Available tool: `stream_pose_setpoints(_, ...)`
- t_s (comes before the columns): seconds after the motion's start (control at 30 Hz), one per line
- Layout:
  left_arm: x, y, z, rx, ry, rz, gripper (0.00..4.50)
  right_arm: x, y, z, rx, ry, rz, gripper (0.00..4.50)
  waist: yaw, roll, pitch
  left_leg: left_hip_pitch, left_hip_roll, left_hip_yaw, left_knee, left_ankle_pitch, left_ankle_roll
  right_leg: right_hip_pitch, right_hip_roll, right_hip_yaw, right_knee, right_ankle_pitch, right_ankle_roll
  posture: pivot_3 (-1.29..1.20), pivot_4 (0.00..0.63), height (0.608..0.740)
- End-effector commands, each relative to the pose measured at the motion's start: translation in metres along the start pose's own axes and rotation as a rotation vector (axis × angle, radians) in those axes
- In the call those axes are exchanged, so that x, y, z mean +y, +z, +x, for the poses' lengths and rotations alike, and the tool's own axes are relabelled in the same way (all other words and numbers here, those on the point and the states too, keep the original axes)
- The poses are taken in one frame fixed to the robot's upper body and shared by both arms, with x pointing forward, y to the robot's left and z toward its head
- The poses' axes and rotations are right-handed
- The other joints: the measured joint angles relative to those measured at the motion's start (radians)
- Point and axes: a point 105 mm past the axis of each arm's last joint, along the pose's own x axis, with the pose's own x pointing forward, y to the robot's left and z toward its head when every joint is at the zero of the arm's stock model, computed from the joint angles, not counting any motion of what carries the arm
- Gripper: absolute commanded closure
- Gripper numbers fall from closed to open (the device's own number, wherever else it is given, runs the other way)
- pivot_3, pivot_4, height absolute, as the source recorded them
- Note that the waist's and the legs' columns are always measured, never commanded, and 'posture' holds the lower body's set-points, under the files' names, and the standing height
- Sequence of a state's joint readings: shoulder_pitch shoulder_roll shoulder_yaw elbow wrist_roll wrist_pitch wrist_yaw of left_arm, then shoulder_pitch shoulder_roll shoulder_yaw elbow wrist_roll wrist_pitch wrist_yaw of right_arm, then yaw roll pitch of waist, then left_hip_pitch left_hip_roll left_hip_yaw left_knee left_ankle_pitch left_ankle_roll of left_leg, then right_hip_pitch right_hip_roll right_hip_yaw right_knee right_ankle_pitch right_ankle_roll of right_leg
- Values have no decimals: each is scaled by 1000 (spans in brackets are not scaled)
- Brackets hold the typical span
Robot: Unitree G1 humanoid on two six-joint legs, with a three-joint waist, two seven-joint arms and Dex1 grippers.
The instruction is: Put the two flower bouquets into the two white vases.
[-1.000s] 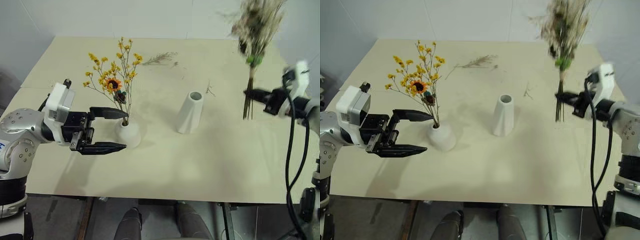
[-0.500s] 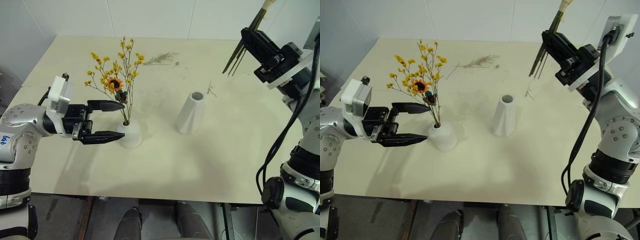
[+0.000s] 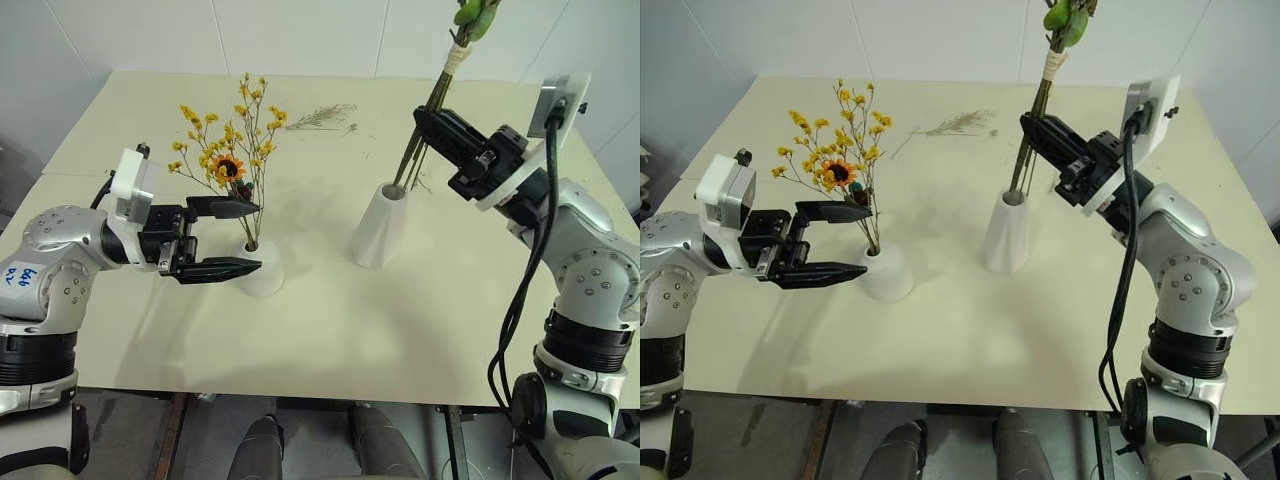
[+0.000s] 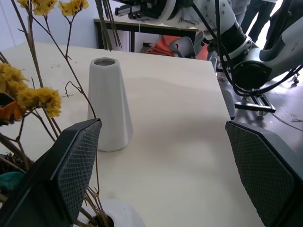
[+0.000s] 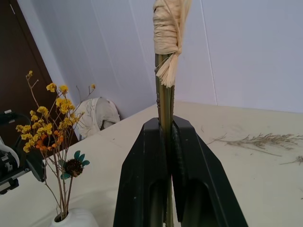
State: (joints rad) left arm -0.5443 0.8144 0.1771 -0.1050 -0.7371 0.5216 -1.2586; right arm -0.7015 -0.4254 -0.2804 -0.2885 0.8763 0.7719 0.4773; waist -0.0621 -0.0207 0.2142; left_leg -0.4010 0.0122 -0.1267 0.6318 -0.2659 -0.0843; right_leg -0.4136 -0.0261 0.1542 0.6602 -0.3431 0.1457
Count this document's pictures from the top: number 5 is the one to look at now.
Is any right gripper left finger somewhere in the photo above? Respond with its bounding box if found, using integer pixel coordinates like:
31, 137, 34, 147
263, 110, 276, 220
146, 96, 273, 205
113, 117, 171, 227

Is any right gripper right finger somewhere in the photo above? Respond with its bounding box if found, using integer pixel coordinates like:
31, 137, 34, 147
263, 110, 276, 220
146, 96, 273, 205
170, 115, 249, 227

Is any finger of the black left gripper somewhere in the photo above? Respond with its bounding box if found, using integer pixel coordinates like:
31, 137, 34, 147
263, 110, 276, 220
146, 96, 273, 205
23, 148, 47, 183

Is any raffia-tied green stem bouquet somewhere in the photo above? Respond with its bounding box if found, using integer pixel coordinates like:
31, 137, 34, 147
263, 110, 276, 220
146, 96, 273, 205
151, 0, 193, 227

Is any yellow and orange flower bouquet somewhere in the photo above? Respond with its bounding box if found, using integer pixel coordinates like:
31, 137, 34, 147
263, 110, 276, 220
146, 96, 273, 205
15, 70, 97, 222

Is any white ceramic vase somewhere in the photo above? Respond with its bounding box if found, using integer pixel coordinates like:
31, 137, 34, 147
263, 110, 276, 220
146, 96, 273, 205
48, 208, 99, 227

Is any long dried grass twig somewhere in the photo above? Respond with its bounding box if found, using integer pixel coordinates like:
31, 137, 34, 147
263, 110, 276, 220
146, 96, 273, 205
207, 132, 303, 157

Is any white crumpled cloth bag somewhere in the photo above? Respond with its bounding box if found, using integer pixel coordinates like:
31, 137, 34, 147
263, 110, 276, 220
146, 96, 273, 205
77, 96, 121, 138

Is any dark brown door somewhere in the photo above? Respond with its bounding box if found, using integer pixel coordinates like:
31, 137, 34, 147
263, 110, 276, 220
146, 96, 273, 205
0, 0, 79, 148

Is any short dried grass twig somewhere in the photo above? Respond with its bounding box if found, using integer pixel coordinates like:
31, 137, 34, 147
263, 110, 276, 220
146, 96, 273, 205
279, 155, 303, 166

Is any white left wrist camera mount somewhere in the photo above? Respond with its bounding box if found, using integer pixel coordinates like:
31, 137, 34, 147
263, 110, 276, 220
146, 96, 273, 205
0, 137, 21, 170

